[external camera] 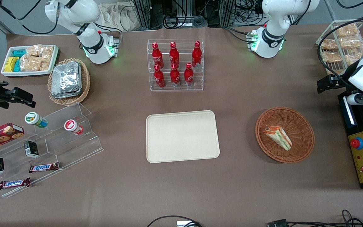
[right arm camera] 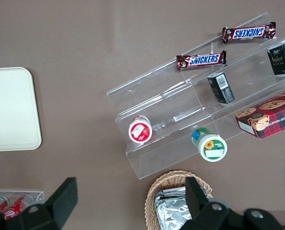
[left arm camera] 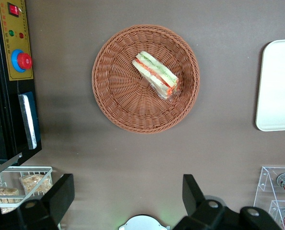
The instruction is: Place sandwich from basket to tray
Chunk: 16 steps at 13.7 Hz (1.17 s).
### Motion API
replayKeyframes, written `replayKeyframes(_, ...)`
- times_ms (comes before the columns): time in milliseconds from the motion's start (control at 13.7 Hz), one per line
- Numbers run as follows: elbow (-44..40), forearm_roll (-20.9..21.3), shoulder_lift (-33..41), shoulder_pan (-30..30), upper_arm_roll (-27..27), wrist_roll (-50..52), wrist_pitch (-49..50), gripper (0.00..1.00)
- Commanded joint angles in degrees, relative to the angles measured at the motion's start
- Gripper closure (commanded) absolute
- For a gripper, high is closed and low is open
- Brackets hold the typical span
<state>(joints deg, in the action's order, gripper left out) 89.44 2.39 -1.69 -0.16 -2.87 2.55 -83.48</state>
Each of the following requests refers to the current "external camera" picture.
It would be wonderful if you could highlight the light wicker basket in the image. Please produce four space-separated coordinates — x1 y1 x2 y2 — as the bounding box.
48 58 91 106

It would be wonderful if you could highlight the black plug connector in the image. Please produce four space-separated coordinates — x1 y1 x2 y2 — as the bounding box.
266 219 288 227

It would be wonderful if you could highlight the Snickers bar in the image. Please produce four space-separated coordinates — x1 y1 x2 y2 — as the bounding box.
29 162 60 174
0 178 32 190

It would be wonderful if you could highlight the black tangled cable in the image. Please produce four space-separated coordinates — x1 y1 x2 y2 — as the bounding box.
285 209 363 227

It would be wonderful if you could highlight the white snack tray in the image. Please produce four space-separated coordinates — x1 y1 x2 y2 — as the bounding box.
1 45 59 78

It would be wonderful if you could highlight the wrapped bread pack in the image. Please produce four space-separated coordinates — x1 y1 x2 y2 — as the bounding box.
339 36 363 49
336 23 360 38
321 50 343 64
320 38 338 51
344 46 363 66

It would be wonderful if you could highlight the red cola bottle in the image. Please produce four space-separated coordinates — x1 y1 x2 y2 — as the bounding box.
170 63 181 87
152 42 164 68
184 62 194 87
153 64 166 88
192 41 202 68
169 41 180 67

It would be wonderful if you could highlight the black yellow control box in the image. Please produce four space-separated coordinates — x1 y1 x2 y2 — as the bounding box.
337 91 363 189

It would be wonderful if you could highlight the brown wicker basket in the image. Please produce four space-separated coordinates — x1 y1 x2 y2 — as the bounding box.
255 107 315 163

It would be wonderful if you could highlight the green lid yogurt cup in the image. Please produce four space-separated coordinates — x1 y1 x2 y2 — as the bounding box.
24 112 49 129

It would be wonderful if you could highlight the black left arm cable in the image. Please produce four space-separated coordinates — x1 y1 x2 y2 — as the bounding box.
316 16 363 93

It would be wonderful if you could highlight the cream wire rack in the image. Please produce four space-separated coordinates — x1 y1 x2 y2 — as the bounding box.
315 20 363 75

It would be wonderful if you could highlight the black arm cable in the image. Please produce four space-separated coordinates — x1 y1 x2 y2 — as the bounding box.
316 16 363 93
0 0 60 36

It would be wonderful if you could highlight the triangle sandwich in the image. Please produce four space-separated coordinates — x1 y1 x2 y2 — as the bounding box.
262 125 292 151

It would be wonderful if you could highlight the clear acrylic stepped shelf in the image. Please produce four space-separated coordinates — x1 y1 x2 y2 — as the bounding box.
0 102 104 198

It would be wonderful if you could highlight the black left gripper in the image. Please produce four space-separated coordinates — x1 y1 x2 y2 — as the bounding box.
317 70 354 94

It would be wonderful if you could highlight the red emergency stop button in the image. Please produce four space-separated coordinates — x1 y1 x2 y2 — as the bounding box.
350 137 363 150

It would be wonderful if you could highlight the red lid yogurt cup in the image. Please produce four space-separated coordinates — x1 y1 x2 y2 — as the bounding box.
64 119 84 136

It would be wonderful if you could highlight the silver foil pack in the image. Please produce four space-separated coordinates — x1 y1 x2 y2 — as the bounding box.
51 87 83 99
51 61 81 95

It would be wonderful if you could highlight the clear acrylic bottle rack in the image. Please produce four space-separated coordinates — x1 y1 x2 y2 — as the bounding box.
147 39 204 92

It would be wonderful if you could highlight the aluminium frame rack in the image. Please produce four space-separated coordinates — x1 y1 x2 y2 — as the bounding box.
130 0 243 29

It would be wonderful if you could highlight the black looped cable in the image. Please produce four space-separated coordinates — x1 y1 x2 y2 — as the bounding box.
146 215 203 227

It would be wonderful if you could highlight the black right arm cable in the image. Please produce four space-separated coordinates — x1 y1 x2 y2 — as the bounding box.
0 0 60 36

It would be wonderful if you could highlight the beige plastic tray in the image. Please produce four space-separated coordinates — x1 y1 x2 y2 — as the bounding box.
146 110 220 164

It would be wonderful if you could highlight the beige cloth bag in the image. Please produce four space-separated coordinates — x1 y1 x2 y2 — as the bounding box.
100 3 138 32

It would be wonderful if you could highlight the yellow snack packet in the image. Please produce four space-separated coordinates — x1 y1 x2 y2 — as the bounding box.
4 57 20 73

